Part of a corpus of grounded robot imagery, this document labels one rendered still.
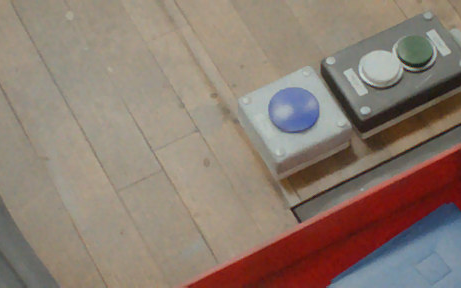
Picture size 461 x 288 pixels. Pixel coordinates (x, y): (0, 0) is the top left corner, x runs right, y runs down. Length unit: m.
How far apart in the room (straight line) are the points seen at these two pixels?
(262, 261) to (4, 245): 0.41
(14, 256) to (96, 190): 0.48
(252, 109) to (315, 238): 0.12
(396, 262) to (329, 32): 0.22
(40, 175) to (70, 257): 0.08
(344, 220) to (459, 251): 0.09
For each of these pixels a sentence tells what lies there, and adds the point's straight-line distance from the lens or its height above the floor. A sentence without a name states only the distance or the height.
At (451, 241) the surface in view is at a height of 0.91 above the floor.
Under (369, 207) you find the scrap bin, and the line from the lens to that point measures 0.97.
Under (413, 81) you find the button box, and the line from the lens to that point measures 1.04.
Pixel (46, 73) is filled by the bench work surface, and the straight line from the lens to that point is 1.09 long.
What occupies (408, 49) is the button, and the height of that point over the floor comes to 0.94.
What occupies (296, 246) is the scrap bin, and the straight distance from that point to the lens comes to 0.95.
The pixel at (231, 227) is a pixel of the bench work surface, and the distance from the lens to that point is 1.00.
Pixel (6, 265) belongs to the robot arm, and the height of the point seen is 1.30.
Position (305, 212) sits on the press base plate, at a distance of 1.01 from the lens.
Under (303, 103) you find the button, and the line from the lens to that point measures 1.01.
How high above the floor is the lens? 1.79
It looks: 59 degrees down
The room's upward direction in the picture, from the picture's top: 1 degrees clockwise
